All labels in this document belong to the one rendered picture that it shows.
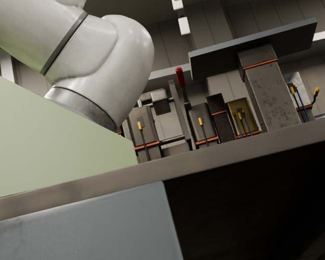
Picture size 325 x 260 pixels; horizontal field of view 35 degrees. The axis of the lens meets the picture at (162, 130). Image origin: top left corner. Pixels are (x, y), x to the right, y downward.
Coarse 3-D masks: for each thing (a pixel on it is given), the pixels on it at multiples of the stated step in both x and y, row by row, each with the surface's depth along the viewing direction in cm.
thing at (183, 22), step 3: (183, 18) 177; (186, 18) 177; (180, 21) 177; (183, 21) 176; (186, 21) 176; (180, 24) 176; (183, 24) 176; (186, 24) 176; (180, 27) 176; (183, 27) 175; (186, 27) 175; (183, 30) 175; (186, 30) 174; (189, 30) 174; (183, 33) 174; (186, 33) 174; (189, 33) 174
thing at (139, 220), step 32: (128, 192) 80; (160, 192) 80; (0, 224) 79; (32, 224) 78; (64, 224) 78; (96, 224) 78; (128, 224) 78; (160, 224) 78; (0, 256) 76; (32, 256) 76; (64, 256) 76; (96, 256) 76; (128, 256) 76; (160, 256) 76
